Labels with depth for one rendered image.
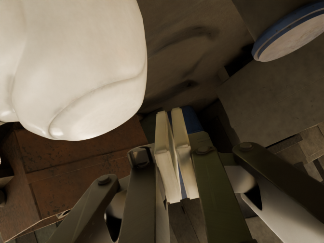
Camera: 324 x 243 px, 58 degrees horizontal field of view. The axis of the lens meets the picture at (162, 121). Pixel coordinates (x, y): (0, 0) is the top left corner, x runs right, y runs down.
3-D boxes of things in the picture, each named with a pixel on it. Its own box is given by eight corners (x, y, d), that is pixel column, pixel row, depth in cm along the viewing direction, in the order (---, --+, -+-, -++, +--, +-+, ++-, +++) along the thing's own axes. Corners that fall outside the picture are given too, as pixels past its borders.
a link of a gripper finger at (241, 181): (196, 175, 13) (265, 159, 12) (186, 133, 17) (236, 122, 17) (203, 204, 13) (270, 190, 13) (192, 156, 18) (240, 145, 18)
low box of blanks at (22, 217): (-23, 158, 208) (2, 249, 193) (5, 111, 160) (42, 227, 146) (88, 137, 275) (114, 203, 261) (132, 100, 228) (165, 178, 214)
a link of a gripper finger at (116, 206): (166, 213, 13) (102, 226, 13) (164, 163, 18) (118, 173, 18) (157, 184, 13) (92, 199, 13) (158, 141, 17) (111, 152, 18)
